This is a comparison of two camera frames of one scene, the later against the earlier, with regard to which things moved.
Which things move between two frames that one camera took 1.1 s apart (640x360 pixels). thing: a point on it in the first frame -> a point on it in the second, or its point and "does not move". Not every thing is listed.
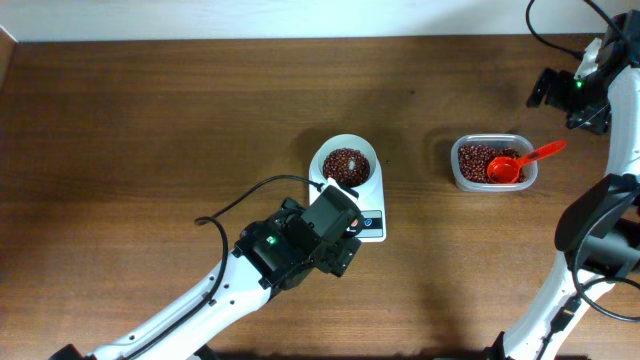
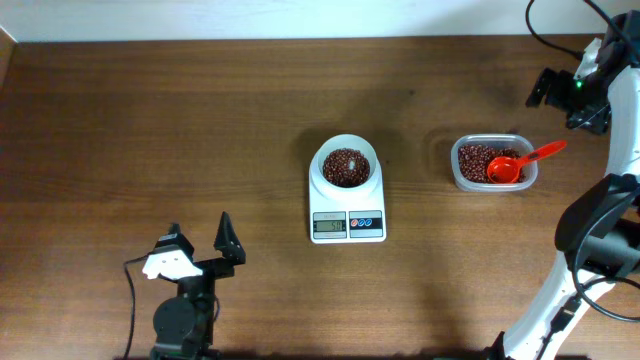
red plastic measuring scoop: x=507 y=170 does not move
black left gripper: x=339 y=257 -> x=234 y=253
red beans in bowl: x=349 y=167 does not move
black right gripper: x=561 y=80 does not move
